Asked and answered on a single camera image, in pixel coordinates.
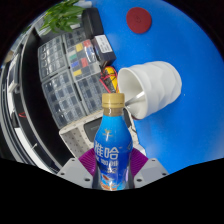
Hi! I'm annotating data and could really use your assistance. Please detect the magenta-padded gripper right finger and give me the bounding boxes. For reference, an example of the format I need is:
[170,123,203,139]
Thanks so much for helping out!
[128,148,169,189]

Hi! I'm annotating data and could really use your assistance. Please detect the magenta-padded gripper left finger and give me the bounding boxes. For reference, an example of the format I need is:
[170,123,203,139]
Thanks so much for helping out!
[57,148,100,190]

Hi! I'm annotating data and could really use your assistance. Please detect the blue drink bottle yellow cap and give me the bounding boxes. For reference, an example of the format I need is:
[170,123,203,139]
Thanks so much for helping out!
[93,92,134,192]

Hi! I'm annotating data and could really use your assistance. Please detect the black rounded case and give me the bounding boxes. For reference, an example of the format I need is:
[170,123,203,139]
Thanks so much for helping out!
[83,118,104,139]

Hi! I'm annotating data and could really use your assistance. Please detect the grey small-parts drawer cabinet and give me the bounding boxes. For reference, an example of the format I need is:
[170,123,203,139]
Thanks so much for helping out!
[75,73,113,117]
[37,34,69,82]
[41,69,88,129]
[62,27,87,49]

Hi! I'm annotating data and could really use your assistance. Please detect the metal spoon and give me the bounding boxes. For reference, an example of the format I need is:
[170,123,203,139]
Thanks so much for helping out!
[124,91,147,108]

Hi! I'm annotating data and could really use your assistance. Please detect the white ribbed mug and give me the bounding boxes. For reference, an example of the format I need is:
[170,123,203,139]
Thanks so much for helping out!
[117,60,183,120]

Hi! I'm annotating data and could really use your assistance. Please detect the clear organizer box coloured parts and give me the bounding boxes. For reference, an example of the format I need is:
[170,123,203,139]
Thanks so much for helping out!
[66,39,102,81]

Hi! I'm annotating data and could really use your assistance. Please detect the black box with white label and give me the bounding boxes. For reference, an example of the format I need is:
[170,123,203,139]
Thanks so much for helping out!
[90,34,117,66]

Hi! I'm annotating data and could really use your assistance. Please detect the flat black box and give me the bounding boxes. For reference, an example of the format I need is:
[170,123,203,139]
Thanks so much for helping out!
[81,7,105,38]

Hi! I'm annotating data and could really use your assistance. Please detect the flat round red coaster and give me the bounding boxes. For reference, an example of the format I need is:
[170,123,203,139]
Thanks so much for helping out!
[125,6,153,35]

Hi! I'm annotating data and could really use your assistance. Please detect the potted green plant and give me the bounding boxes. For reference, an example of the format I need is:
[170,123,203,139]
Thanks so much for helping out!
[39,0,86,34]

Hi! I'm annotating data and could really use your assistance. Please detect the black wall shelf unit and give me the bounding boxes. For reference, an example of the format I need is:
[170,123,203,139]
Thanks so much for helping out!
[0,26,64,171]

